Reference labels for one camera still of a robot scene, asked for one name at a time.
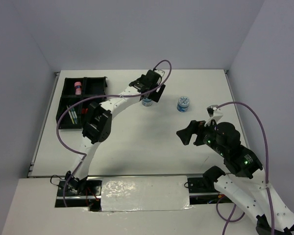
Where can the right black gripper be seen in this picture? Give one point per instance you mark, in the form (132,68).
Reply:
(194,127)

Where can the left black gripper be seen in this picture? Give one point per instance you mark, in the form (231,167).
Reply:
(156,95)

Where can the blue-lidded jar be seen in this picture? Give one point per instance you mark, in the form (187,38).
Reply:
(183,104)
(147,102)

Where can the orange highlighter marker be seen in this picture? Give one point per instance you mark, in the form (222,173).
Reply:
(84,110)

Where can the pink-capped clear tube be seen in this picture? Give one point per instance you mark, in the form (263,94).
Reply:
(78,88)

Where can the green pen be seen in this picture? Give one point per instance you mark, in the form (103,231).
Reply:
(74,115)

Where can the yellow pen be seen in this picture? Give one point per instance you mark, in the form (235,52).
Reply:
(70,114)

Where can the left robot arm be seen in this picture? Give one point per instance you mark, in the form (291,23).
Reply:
(98,121)

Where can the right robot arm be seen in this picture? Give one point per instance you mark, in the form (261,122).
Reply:
(263,205)

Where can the black four-compartment organizer tray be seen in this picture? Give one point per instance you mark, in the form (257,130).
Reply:
(91,86)

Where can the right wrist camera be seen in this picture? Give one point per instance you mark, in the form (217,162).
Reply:
(215,115)

